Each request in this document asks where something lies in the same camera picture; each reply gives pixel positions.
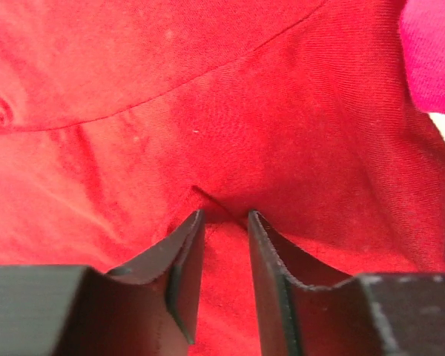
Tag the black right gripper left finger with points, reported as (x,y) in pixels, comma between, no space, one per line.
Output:
(146,306)

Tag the pink folded shirt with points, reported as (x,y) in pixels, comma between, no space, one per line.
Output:
(422,34)

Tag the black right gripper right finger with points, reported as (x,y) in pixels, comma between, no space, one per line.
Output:
(305,307)

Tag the dark red t shirt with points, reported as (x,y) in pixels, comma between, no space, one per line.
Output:
(120,118)

